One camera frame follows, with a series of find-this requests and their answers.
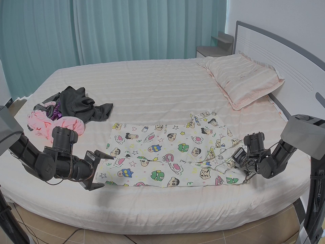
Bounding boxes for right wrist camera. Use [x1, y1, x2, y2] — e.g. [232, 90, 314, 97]
[231, 147, 249, 167]

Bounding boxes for blue-green curtain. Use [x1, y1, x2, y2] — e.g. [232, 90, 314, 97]
[0, 0, 227, 99]

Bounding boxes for grey bedside table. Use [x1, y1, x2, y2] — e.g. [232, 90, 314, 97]
[196, 31, 234, 58]

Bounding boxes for bed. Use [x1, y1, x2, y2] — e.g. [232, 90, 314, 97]
[0, 21, 325, 236]

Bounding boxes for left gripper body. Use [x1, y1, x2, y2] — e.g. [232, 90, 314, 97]
[55, 150, 102, 191]

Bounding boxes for pile of clothes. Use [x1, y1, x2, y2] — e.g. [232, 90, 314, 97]
[27, 86, 114, 140]

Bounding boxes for black cable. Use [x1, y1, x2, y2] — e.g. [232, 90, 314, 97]
[66, 228, 86, 239]
[11, 202, 36, 244]

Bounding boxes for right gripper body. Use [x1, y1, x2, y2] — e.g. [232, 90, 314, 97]
[238, 160, 258, 185]

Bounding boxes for pale pink striped pillow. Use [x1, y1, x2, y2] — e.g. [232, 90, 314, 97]
[198, 54, 285, 110]

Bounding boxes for white printed garment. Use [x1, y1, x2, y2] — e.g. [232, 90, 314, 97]
[95, 109, 250, 188]

